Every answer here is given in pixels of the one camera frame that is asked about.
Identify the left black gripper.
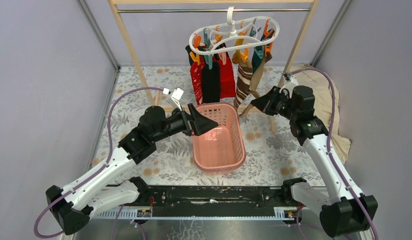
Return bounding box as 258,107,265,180
152,103,218,144

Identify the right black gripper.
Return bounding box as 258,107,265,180
250,86,297,121

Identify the red snowflake sock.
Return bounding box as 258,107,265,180
190,53,205,105

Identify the white clip sock hanger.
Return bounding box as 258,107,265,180
188,6,280,56

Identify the red santa sock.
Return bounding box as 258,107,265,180
216,52,236,99

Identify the tan brown sock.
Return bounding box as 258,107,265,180
249,52,272,98

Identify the dark green knit sock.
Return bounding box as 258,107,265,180
185,45,194,66

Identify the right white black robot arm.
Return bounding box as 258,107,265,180
250,85,379,240

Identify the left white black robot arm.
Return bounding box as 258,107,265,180
46,103,218,235

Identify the pink plastic laundry basket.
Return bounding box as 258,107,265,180
192,102,246,174

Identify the brown white striped sock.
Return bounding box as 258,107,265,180
233,60,253,109

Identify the teal sock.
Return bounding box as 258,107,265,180
251,45,265,74

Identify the black sock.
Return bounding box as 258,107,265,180
201,61,221,103

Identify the floral patterned floor mat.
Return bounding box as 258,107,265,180
90,66,324,187

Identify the beige cloth pile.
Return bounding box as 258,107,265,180
289,66,351,163

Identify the mustard yellow sock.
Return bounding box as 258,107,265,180
234,38,244,46

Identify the wooden clothes rack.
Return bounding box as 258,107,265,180
107,0,320,135

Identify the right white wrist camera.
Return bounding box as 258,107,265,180
280,74,298,99

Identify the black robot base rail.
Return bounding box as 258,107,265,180
127,185,298,220

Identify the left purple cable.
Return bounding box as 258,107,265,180
34,87,164,239

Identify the purple cable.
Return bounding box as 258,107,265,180
285,67,379,240
34,87,164,239

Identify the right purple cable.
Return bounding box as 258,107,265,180
285,67,379,240

